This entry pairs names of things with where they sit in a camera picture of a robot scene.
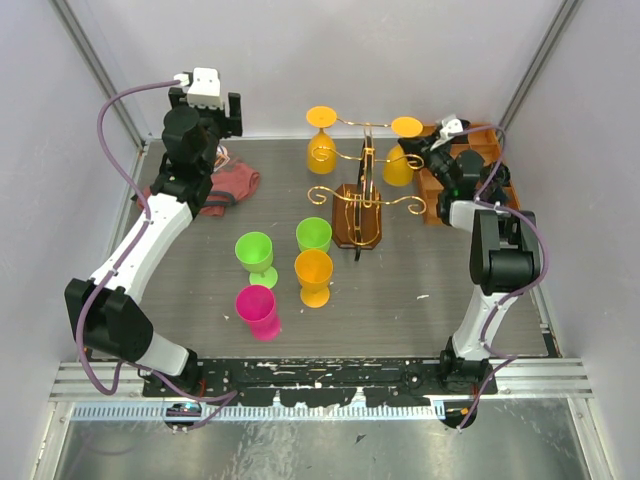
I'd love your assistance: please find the orange wine glass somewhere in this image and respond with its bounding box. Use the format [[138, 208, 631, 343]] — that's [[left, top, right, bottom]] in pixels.
[[383, 116, 423, 187], [294, 249, 333, 308], [306, 106, 337, 175]]

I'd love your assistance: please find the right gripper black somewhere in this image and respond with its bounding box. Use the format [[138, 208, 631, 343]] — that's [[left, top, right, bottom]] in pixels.
[[398, 133, 455, 191]]

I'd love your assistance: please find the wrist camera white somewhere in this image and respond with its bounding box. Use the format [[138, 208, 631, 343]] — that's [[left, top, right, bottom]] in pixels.
[[174, 67, 224, 110], [431, 114, 464, 150]]

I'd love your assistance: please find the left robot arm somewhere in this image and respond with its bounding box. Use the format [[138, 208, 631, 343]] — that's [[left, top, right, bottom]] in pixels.
[[64, 81, 243, 396]]

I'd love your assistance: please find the aluminium rail front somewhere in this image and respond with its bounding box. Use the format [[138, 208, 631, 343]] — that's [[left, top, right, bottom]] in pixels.
[[48, 358, 594, 400]]

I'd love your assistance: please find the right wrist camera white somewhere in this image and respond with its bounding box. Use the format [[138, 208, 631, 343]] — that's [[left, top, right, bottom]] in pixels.
[[431, 114, 464, 150]]

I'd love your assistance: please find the grey slotted cable duct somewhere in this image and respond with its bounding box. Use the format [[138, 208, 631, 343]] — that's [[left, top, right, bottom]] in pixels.
[[70, 401, 445, 422]]

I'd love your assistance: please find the green wine glass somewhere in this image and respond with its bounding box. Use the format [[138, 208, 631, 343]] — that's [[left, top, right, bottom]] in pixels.
[[234, 231, 278, 289], [295, 217, 333, 253]]

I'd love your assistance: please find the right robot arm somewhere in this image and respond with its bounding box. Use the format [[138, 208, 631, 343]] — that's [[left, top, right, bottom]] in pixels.
[[399, 136, 542, 394]]

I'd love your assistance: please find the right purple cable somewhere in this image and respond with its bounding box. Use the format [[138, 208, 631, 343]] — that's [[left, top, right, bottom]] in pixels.
[[457, 124, 554, 434]]

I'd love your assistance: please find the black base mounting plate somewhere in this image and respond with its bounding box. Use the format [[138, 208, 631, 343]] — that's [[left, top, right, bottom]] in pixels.
[[142, 355, 499, 407]]

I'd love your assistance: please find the purple cable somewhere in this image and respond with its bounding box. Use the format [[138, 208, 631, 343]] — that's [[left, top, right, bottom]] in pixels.
[[75, 78, 240, 432], [457, 124, 554, 434]]

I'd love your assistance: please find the pink wine glass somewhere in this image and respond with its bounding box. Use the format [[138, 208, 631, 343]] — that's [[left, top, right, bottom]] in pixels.
[[235, 285, 281, 342]]

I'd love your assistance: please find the orange wine glass front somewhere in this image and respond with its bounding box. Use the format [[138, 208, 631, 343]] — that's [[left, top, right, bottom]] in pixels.
[[294, 249, 333, 308]]

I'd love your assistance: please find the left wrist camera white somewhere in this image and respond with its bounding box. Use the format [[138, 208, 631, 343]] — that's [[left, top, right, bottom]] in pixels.
[[174, 67, 224, 110]]

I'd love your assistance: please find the dark rolled sock right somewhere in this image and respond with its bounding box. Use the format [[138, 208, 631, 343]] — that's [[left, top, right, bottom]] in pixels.
[[487, 163, 511, 195]]

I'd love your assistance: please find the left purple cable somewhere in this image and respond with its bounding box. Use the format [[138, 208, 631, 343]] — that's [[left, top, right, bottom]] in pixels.
[[75, 78, 240, 432]]

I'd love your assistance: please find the gold wire wine glass rack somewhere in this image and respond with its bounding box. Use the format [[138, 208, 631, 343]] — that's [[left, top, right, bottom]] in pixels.
[[307, 114, 427, 261]]

